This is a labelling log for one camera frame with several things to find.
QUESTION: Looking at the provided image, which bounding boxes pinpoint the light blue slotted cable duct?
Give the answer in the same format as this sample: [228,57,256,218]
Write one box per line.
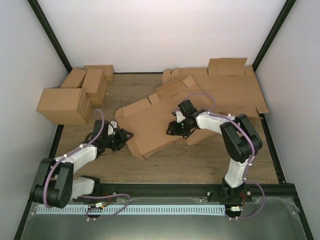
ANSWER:
[36,204,226,216]

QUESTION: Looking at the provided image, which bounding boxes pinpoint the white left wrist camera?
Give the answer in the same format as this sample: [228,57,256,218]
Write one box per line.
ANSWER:
[110,121,118,129]

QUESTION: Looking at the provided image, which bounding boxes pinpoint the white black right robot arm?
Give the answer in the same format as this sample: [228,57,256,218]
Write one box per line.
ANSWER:
[166,99,263,202]

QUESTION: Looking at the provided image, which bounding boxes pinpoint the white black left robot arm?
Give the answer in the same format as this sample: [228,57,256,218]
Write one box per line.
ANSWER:
[29,119,134,209]

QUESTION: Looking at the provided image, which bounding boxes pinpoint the black frame post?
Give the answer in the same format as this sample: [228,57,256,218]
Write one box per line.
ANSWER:
[252,0,296,73]
[27,0,73,73]

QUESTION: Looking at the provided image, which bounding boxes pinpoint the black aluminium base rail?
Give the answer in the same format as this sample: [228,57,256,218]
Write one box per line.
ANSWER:
[88,183,298,204]

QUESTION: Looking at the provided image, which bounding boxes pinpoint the small folded cardboard box rear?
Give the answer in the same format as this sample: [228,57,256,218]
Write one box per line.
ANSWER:
[84,64,114,82]

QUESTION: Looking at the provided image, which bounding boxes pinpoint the stack of flat cardboard blanks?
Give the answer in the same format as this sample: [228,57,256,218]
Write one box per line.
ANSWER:
[161,58,270,118]

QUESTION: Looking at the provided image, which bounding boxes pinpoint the black right frame post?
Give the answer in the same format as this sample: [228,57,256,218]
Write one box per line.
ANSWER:
[252,0,296,73]

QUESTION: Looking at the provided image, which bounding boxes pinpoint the brown cardboard box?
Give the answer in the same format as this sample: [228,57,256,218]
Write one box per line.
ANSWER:
[115,74,226,160]

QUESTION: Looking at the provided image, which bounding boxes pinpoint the large folded cardboard box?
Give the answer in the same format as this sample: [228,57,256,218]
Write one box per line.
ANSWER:
[36,88,92,125]

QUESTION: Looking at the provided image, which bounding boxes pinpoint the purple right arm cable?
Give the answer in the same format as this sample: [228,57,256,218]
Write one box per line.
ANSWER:
[178,92,266,221]

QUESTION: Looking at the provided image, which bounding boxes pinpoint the black left frame post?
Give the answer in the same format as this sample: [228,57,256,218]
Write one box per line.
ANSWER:
[27,0,73,73]

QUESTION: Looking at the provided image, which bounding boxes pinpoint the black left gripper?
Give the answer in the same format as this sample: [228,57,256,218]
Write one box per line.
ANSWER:
[103,129,134,152]

